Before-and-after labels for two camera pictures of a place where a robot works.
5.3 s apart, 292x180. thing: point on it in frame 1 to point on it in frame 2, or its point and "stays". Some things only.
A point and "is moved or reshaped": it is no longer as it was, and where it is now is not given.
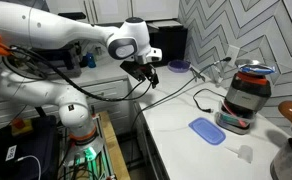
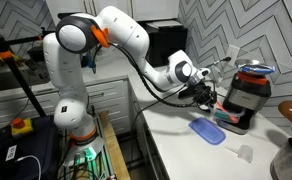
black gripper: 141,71 to 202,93
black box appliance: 171,37 stays
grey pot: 286,164 stays
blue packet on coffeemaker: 257,69 stays
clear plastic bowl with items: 233,118 is moved or reshaped
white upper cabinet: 115,12 stays
